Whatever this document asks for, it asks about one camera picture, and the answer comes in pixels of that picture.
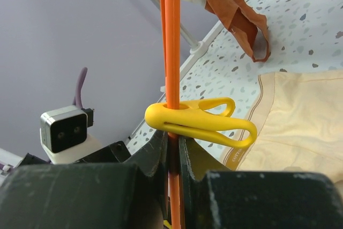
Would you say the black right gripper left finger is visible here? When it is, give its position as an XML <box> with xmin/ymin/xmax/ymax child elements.
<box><xmin>1</xmin><ymin>131</ymin><xmax>168</xmax><ymax>228</ymax></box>

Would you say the orange hanging underwear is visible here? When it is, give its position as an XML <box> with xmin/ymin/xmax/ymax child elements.
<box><xmin>205</xmin><ymin>0</ymin><xmax>271</xmax><ymax>62</ymax></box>

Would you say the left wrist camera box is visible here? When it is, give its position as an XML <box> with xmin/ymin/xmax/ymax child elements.
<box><xmin>40</xmin><ymin>105</ymin><xmax>102</xmax><ymax>153</ymax></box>

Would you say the white metal clothes rack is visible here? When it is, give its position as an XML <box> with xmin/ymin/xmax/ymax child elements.
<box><xmin>125</xmin><ymin>0</ymin><xmax>223</xmax><ymax>144</ymax></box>

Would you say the orange hanger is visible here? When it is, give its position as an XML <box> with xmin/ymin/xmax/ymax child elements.
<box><xmin>160</xmin><ymin>0</ymin><xmax>185</xmax><ymax>228</ymax></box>

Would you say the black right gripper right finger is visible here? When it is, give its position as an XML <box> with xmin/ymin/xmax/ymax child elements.
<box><xmin>179</xmin><ymin>137</ymin><xmax>342</xmax><ymax>228</ymax></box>

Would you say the cream underwear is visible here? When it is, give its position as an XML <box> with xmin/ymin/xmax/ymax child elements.
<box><xmin>221</xmin><ymin>70</ymin><xmax>342</xmax><ymax>183</ymax></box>

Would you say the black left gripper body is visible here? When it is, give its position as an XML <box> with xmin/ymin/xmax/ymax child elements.
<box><xmin>19</xmin><ymin>141</ymin><xmax>131</xmax><ymax>165</ymax></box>

